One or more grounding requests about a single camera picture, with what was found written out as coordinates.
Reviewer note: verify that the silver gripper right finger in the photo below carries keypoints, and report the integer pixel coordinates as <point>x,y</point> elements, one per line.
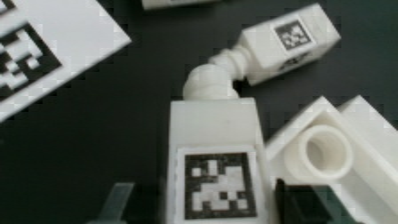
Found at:
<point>310,205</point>

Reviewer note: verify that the white marker sheet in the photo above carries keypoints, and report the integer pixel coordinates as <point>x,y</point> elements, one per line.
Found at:
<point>59,36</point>

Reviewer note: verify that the white square tabletop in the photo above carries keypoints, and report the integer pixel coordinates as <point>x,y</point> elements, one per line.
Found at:
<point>334,149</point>

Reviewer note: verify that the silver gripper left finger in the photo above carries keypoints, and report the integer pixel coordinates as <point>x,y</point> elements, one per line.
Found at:
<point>112,210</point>

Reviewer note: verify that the white leg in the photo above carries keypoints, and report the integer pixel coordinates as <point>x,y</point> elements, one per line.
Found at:
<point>279,45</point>
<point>159,4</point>
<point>215,192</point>

